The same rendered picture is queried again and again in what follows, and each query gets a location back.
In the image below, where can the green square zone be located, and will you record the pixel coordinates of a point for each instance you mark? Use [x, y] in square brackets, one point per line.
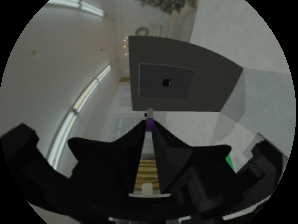
[228, 160]

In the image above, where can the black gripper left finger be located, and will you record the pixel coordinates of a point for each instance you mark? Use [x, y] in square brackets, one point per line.
[123, 154]

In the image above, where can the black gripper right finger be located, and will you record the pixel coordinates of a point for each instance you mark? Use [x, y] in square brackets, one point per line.
[174, 157]

